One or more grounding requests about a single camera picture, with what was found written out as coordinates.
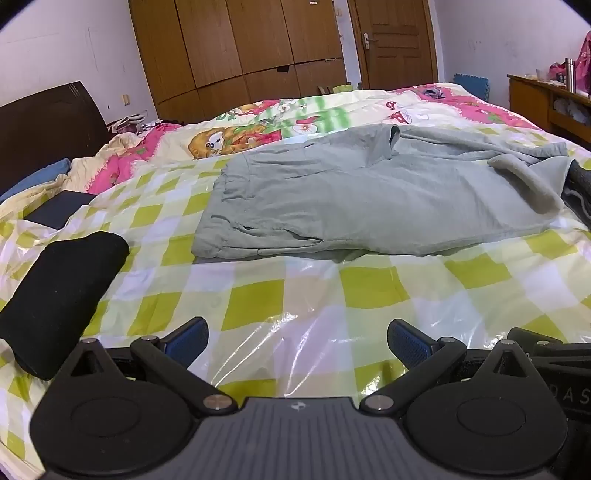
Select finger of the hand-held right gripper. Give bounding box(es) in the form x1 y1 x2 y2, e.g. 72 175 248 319
507 327 565 357

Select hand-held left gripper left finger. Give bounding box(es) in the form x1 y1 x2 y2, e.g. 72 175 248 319
55 316 237 416

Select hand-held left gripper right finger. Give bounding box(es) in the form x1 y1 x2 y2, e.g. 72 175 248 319
359 318 540 416

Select gray pants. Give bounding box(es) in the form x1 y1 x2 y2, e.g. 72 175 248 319
191 124 579 261

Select black folded pants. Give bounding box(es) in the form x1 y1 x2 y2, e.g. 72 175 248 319
0 231 131 381

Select green checkered plastic sheet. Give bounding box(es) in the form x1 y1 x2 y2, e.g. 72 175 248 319
0 136 591 467

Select dark cloth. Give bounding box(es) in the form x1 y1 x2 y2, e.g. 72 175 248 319
561 159 591 230

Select cartoon printed quilt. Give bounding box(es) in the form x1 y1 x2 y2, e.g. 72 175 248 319
0 82 591 217

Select pile of patterned clothes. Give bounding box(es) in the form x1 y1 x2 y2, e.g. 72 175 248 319
107 115 163 136

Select blue pillow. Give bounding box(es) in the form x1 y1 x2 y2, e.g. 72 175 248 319
0 158 72 204

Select wooden side desk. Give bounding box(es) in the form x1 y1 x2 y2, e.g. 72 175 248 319
507 74 591 151

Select blue foam mat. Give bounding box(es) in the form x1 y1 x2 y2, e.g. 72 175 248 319
452 73 489 102

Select dark wooden headboard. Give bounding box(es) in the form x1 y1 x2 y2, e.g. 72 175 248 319
0 80 112 199

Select pink cloth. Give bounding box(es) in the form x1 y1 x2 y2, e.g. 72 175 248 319
547 34 591 88

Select brown wooden wardrobe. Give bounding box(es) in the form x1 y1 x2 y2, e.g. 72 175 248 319
128 0 348 124

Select brown wooden door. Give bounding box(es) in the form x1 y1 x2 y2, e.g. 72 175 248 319
347 0 439 90

